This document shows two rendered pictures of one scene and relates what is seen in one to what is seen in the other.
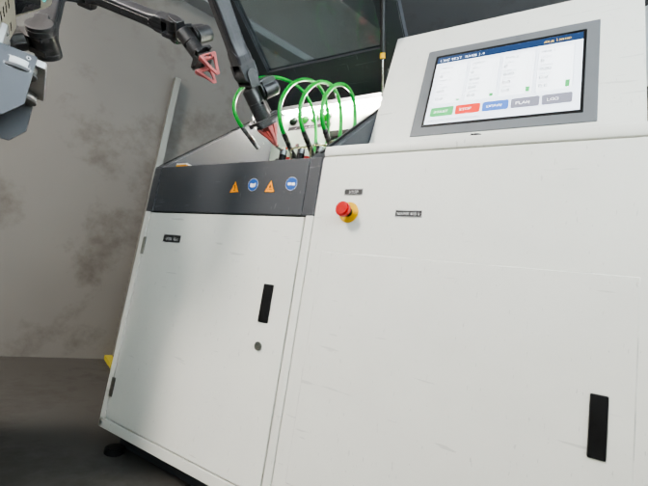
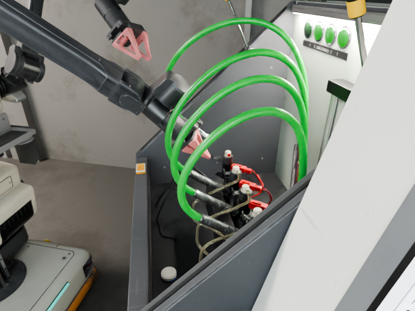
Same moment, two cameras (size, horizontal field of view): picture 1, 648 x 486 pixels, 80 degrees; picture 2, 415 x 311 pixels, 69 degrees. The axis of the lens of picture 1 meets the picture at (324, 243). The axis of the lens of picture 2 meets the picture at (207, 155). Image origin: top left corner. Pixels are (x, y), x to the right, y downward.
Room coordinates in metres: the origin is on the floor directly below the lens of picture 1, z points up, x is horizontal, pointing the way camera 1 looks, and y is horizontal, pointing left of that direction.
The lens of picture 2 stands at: (0.88, -0.28, 1.48)
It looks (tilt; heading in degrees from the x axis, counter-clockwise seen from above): 29 degrees down; 48
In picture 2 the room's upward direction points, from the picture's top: straight up
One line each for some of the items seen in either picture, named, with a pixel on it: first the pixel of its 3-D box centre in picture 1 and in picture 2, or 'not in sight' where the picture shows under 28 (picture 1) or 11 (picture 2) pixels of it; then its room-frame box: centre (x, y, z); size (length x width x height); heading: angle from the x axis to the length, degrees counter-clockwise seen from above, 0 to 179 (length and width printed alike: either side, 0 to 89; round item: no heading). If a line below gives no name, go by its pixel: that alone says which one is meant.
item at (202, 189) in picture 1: (227, 189); (143, 233); (1.17, 0.32, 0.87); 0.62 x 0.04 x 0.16; 59
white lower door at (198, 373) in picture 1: (195, 327); not in sight; (1.16, 0.33, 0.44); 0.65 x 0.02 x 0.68; 59
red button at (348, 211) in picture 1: (344, 210); not in sight; (0.90, -0.04, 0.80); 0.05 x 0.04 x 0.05; 59
